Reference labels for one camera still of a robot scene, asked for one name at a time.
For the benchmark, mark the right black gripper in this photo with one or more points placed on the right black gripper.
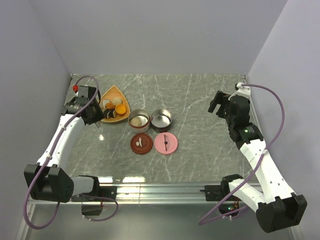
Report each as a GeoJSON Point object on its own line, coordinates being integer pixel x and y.
{"type": "Point", "coordinates": [217, 99]}

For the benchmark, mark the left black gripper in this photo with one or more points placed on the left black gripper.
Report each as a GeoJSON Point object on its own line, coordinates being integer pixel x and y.
{"type": "Point", "coordinates": [99, 116]}

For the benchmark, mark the fried chicken piece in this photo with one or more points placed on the fried chicken piece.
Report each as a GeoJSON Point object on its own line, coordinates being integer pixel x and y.
{"type": "Point", "coordinates": [109, 106]}

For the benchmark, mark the steamed bun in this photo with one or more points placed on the steamed bun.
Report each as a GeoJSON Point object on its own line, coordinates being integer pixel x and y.
{"type": "Point", "coordinates": [117, 101]}
{"type": "Point", "coordinates": [136, 121]}

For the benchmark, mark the orange egg tart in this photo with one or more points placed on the orange egg tart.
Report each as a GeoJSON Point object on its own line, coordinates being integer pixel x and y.
{"type": "Point", "coordinates": [120, 109]}

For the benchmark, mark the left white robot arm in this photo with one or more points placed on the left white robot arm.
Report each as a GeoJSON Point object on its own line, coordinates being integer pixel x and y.
{"type": "Point", "coordinates": [47, 179]}

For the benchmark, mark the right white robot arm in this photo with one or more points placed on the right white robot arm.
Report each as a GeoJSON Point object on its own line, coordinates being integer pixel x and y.
{"type": "Point", "coordinates": [277, 206]}

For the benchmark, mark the white steel lunch tin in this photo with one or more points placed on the white steel lunch tin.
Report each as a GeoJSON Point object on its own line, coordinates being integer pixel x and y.
{"type": "Point", "coordinates": [145, 118]}

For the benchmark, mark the dark steel lunch tin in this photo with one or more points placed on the dark steel lunch tin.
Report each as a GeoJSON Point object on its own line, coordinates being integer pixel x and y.
{"type": "Point", "coordinates": [161, 120]}

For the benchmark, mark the white dumpling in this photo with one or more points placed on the white dumpling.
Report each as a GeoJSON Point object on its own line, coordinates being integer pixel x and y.
{"type": "Point", "coordinates": [105, 102]}

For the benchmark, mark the woven bamboo tray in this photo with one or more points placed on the woven bamboo tray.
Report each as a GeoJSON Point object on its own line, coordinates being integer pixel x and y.
{"type": "Point", "coordinates": [110, 94]}

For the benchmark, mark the brown round lid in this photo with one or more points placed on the brown round lid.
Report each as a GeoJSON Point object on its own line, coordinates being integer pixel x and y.
{"type": "Point", "coordinates": [141, 143]}

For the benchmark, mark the pink round lid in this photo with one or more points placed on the pink round lid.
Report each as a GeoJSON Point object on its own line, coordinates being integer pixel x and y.
{"type": "Point", "coordinates": [166, 143]}

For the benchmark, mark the aluminium rail frame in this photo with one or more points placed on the aluminium rail frame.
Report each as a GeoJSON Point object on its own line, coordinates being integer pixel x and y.
{"type": "Point", "coordinates": [153, 211]}

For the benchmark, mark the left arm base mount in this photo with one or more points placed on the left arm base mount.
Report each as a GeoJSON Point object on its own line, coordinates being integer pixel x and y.
{"type": "Point", "coordinates": [99, 205]}

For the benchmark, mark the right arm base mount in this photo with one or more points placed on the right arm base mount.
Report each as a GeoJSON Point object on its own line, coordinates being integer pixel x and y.
{"type": "Point", "coordinates": [230, 211]}

